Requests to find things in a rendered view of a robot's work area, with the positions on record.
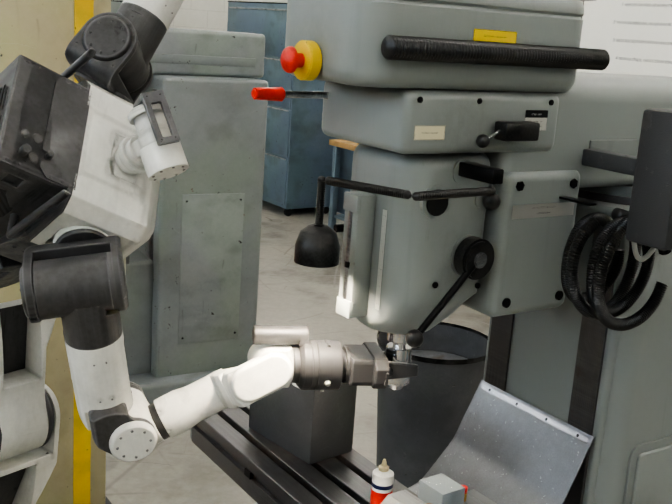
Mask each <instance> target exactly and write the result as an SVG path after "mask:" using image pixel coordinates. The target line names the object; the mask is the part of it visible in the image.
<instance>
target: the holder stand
mask: <svg viewBox="0 0 672 504"><path fill-rule="evenodd" d="M356 393H357V386H350V385H349V384H348V383H343V382H341V386H340V388H339V389H338V390H324V392H320V390H300V389H299V387H298V386H297V385H296V383H291V384H290V386H289V387H288V388H281V389H279V390H278V391H276V392H274V393H272V394H270V395H268V396H266V397H264V398H262V399H260V400H258V401H256V402H254V403H252V404H250V411H249V428H251V429H253V430H254V431H256V432H258V433H259V434H261V435H262V436H264V437H266V438H267V439H269V440H270V441H272V442H274V443H275V444H277V445H279V446H280V447H282V448H283V449H285V450H287V451H288V452H290V453H291V454H293V455H295V456H296V457H298V458H299V459H301V460H303V461H304V462H306V463H308V464H314V463H317V462H320V461H323V460H326V459H329V458H332V457H335V456H338V455H341V454H344V453H348V452H351V451H352V444H353V431H354V418H355V406H356Z"/></svg>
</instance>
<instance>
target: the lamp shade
mask: <svg viewBox="0 0 672 504"><path fill-rule="evenodd" d="M339 255H340V245H339V241H338V237H337V233H336V232H335V231H334V230H333V229H332V228H330V227H329V226H328V225H325V224H322V225H316V224H315V223H314V224H310V225H308V226H306V227H305V228H303V229H301V230H300V233H299V235H298V238H297V240H296V243H295V252H294V262H295V263H296V264H299V265H302V266H306V267H313V268H330V267H335V266H337V265H339Z"/></svg>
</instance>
